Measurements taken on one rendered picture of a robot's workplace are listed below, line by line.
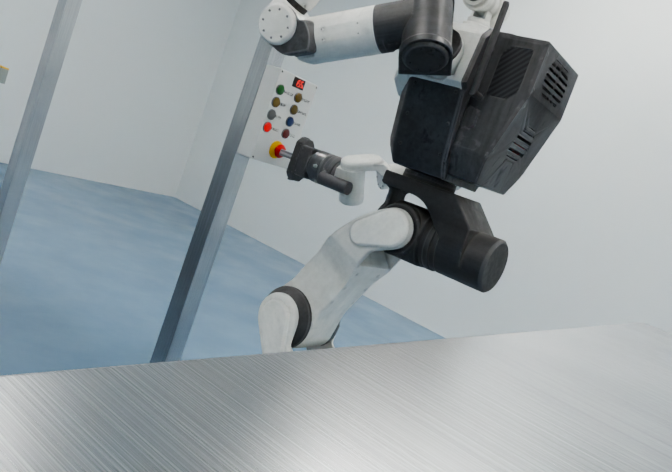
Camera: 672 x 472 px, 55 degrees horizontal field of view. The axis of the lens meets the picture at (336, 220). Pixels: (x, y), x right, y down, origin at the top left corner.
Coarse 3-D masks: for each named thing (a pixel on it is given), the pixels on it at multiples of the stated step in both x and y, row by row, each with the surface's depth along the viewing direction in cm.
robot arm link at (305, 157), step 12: (300, 144) 177; (312, 144) 180; (300, 156) 177; (312, 156) 173; (324, 156) 171; (288, 168) 179; (300, 168) 176; (312, 168) 172; (300, 180) 181; (312, 180) 175
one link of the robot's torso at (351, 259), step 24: (360, 216) 139; (384, 216) 135; (408, 216) 133; (336, 240) 142; (360, 240) 137; (384, 240) 134; (408, 240) 133; (312, 264) 148; (336, 264) 144; (360, 264) 141; (384, 264) 149; (288, 288) 150; (312, 288) 148; (336, 288) 144; (360, 288) 149; (312, 312) 147; (336, 312) 151; (312, 336) 149
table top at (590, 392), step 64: (0, 384) 14; (64, 384) 15; (128, 384) 16; (192, 384) 17; (256, 384) 19; (320, 384) 21; (384, 384) 23; (448, 384) 26; (512, 384) 29; (576, 384) 34; (640, 384) 40; (0, 448) 12; (64, 448) 12; (128, 448) 13; (192, 448) 14; (256, 448) 15; (320, 448) 16; (384, 448) 18; (448, 448) 19; (512, 448) 21; (576, 448) 23; (640, 448) 26
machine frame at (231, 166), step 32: (64, 0) 244; (64, 32) 247; (256, 64) 182; (32, 96) 249; (32, 128) 250; (32, 160) 254; (224, 160) 185; (0, 192) 254; (224, 192) 184; (0, 224) 253; (224, 224) 189; (0, 256) 257; (192, 256) 188; (192, 288) 188; (192, 320) 192; (160, 352) 190
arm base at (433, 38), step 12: (420, 36) 112; (432, 36) 112; (408, 48) 114; (420, 48) 113; (432, 48) 112; (444, 48) 113; (408, 60) 116; (420, 60) 116; (432, 60) 115; (444, 60) 115; (408, 72) 120; (420, 72) 119; (432, 72) 118; (444, 72) 119
